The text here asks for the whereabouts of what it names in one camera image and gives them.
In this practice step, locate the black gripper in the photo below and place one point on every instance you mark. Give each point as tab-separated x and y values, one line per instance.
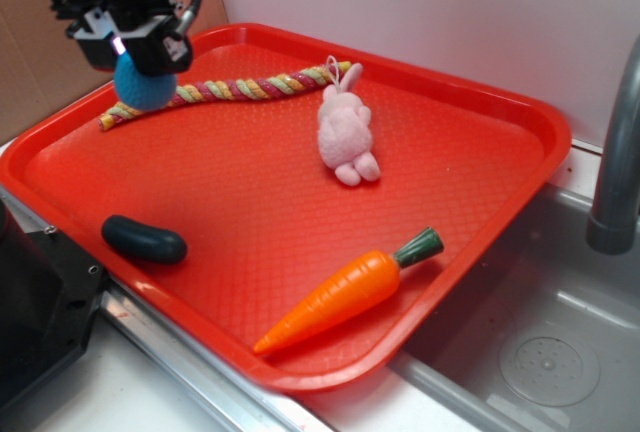
156	42

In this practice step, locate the blue textured ball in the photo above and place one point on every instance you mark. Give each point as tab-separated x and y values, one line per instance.
139	91

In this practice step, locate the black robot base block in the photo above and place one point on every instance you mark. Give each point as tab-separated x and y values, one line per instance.
51	289

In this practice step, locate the brown cardboard panel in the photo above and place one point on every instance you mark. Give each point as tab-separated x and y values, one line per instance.
43	69

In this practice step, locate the red plastic tray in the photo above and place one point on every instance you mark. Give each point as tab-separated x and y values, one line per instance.
265	221

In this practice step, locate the dark green toy cucumber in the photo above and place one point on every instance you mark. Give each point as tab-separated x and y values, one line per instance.
144	242

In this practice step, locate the pink plush bunny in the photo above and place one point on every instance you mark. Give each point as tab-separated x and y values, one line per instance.
345	140

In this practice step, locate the orange toy carrot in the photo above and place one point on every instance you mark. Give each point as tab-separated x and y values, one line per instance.
354	289

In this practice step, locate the grey sink basin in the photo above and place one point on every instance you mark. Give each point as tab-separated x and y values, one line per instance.
542	334

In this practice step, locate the grey faucet spout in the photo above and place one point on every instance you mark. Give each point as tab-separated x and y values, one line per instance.
612	221

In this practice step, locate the multicolour twisted rope toy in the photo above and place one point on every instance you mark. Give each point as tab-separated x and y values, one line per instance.
280	86

